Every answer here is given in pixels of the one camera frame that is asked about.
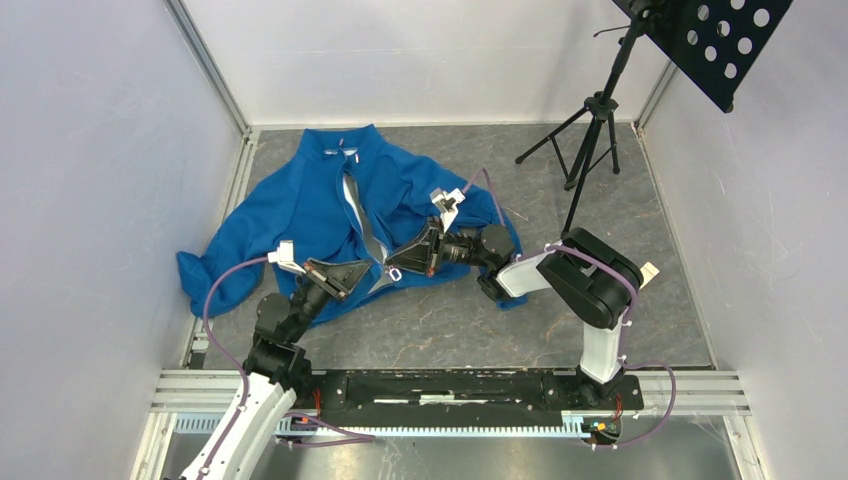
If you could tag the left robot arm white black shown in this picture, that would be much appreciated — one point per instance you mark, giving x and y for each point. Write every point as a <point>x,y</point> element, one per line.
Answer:
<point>276,372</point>

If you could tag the white slotted cable duct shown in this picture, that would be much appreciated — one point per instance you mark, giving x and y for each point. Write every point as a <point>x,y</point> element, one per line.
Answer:
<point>569,426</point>

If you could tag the black perforated stand plate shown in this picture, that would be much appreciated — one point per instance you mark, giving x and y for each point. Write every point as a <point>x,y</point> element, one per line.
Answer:
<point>713,42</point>

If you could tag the black tripod stand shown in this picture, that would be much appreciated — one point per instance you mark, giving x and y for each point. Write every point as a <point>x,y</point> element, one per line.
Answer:
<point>601,107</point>

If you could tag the aluminium frame rail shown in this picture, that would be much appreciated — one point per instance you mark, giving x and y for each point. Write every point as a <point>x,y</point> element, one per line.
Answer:
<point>190,31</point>

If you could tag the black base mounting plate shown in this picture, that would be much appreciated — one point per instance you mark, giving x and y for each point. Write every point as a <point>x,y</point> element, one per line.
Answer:
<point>457,398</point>

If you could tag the blue zip-up jacket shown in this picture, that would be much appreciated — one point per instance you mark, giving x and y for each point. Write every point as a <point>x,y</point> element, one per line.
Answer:
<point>345,195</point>

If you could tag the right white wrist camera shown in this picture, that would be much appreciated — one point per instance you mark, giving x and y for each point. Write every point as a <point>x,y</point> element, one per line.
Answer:
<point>448,205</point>

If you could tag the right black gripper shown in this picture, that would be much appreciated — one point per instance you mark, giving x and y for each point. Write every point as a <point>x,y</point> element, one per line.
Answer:
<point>415,258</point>

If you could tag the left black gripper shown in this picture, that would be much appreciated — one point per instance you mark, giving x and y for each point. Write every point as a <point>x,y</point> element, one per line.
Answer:
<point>344,275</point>

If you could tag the small white blue box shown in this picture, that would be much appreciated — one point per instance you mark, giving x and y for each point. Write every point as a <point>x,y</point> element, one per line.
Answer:
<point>648,271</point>

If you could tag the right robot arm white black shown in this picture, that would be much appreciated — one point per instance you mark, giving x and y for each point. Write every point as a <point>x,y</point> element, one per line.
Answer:
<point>598,284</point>

